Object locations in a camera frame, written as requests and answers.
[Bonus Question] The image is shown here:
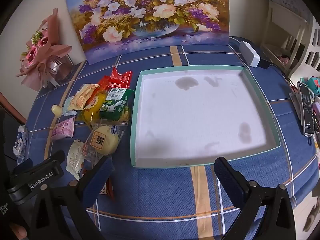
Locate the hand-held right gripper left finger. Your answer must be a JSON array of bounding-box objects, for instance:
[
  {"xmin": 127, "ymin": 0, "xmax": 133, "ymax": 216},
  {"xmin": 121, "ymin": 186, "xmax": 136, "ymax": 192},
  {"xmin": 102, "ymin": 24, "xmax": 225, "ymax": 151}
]
[{"xmin": 29, "ymin": 156, "xmax": 115, "ymax": 240}]

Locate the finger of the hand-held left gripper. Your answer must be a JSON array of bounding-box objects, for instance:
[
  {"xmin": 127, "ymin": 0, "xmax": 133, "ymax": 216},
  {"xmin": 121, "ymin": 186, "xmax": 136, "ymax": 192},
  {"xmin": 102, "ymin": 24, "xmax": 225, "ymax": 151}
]
[{"xmin": 14, "ymin": 150, "xmax": 66, "ymax": 183}]

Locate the teal plastic object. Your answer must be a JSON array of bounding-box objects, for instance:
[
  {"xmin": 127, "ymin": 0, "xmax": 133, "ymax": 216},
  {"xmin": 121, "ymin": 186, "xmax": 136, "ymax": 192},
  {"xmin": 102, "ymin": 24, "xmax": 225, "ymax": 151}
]
[{"xmin": 305, "ymin": 76, "xmax": 320, "ymax": 97}]

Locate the person's left hand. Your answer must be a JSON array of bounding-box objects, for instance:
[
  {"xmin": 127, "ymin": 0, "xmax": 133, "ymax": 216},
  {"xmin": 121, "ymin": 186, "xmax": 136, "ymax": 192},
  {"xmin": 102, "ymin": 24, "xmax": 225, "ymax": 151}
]
[{"xmin": 10, "ymin": 224, "xmax": 27, "ymax": 240}]

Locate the reddish brown wooden rail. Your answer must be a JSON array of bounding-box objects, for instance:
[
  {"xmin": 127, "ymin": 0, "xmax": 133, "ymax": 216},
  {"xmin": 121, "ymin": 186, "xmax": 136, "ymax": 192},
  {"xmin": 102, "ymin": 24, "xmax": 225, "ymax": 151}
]
[{"xmin": 0, "ymin": 92, "xmax": 27, "ymax": 125}]

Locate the flower painting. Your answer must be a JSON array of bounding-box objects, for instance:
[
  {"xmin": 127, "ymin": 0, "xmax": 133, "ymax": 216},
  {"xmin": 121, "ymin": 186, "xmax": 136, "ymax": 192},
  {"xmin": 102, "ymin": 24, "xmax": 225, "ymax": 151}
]
[{"xmin": 64, "ymin": 0, "xmax": 230, "ymax": 65}]

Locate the yellow snack packet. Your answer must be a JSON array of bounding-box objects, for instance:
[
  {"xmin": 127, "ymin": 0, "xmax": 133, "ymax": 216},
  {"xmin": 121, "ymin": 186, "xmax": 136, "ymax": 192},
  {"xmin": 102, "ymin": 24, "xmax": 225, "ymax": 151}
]
[{"xmin": 84, "ymin": 92, "xmax": 107, "ymax": 123}]

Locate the blue white tissue pack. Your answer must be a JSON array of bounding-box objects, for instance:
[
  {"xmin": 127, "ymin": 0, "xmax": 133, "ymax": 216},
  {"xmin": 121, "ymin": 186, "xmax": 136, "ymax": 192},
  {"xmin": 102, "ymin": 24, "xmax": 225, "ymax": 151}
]
[{"xmin": 12, "ymin": 126, "xmax": 29, "ymax": 158}]

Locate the teal-edged white tray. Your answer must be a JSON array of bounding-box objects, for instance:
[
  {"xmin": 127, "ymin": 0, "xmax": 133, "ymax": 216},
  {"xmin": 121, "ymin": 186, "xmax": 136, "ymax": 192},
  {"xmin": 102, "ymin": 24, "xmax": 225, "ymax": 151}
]
[{"xmin": 129, "ymin": 65, "xmax": 280, "ymax": 168}]

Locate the white power adapter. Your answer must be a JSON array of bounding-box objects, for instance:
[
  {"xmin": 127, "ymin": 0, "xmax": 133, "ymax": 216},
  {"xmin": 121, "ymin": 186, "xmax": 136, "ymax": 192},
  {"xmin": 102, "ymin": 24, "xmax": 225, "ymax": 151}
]
[{"xmin": 239, "ymin": 41, "xmax": 261, "ymax": 68}]

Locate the large red flower-print packet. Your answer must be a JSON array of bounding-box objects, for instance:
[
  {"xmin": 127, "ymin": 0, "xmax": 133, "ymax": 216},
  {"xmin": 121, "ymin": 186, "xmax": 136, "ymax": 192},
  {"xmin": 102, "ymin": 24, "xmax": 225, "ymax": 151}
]
[{"xmin": 110, "ymin": 67, "xmax": 132, "ymax": 89}]

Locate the long red snack packet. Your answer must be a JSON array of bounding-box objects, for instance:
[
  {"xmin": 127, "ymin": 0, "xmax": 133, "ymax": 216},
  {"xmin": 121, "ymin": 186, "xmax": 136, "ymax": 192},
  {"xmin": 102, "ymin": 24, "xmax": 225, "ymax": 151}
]
[{"xmin": 96, "ymin": 76, "xmax": 111, "ymax": 94}]

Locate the blue plaid tablecloth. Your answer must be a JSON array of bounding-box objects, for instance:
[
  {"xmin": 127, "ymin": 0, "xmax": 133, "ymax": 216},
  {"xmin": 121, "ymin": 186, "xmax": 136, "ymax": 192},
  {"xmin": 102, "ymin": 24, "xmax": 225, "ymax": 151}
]
[{"xmin": 25, "ymin": 36, "xmax": 320, "ymax": 240}]

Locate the cream orange snack packet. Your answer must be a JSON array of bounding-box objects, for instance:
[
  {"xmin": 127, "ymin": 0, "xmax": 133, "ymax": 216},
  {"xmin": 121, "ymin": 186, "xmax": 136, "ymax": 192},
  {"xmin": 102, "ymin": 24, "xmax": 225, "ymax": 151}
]
[{"xmin": 67, "ymin": 84, "xmax": 100, "ymax": 111}]

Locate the white lattice chair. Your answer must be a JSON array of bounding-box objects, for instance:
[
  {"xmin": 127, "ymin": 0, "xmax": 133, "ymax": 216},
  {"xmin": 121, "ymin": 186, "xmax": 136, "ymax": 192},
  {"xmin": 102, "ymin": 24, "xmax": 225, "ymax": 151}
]
[{"xmin": 287, "ymin": 17, "xmax": 320, "ymax": 80}]

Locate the white snack packet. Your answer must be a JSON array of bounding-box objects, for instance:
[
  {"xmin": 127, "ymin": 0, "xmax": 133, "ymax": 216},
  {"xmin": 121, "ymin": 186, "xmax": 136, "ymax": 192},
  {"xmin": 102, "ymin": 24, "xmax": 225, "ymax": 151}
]
[{"xmin": 65, "ymin": 140, "xmax": 87, "ymax": 181}]

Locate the black cable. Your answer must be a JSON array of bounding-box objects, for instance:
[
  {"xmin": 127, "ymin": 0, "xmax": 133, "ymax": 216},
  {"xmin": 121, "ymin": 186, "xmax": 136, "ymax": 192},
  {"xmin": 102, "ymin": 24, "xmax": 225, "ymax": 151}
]
[{"xmin": 268, "ymin": 62, "xmax": 300, "ymax": 92}]

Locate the pink flower bouquet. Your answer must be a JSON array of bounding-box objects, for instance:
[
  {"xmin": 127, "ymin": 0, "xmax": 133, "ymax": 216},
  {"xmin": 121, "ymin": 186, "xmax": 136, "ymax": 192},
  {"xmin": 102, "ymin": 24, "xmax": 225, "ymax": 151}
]
[{"xmin": 15, "ymin": 8, "xmax": 73, "ymax": 92}]

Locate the pink purple snack packet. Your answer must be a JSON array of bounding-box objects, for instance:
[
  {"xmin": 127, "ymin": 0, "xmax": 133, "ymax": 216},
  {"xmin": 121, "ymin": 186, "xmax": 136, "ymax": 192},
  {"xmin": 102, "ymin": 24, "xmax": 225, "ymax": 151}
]
[{"xmin": 51, "ymin": 117, "xmax": 75, "ymax": 141}]

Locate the light blue wrapper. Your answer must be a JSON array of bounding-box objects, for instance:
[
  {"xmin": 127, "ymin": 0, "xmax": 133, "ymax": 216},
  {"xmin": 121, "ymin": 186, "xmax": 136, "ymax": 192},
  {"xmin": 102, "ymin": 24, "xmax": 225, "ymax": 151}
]
[{"xmin": 61, "ymin": 97, "xmax": 77, "ymax": 116}]

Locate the round pastry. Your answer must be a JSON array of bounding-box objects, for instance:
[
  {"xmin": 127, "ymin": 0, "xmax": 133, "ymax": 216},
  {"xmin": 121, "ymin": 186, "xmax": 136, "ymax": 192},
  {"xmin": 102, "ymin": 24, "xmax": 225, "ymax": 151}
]
[{"xmin": 86, "ymin": 124, "xmax": 123, "ymax": 157}]

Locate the white wooden side table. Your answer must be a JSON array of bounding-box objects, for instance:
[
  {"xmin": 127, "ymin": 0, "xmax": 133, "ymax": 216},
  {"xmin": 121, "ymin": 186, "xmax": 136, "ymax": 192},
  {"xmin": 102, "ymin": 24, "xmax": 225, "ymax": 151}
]
[{"xmin": 260, "ymin": 1, "xmax": 308, "ymax": 73}]

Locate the dark green snack packet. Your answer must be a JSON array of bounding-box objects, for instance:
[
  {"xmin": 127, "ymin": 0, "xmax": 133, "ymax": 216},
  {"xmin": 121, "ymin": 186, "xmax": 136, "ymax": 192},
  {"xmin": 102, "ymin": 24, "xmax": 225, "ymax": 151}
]
[{"xmin": 99, "ymin": 87, "xmax": 134, "ymax": 121}]

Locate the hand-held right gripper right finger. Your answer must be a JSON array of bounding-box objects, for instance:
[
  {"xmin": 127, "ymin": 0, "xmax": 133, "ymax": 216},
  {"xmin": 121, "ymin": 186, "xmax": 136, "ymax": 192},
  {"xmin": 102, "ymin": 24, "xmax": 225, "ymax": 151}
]
[{"xmin": 214, "ymin": 156, "xmax": 303, "ymax": 240}]

